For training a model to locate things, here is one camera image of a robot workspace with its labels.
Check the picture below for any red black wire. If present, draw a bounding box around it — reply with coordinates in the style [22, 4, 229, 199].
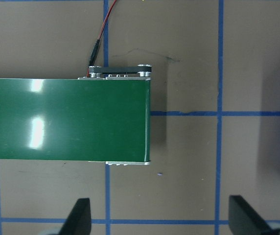
[86, 0, 118, 76]

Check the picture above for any green belt conveyor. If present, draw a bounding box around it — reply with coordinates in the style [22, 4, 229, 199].
[0, 64, 153, 167]

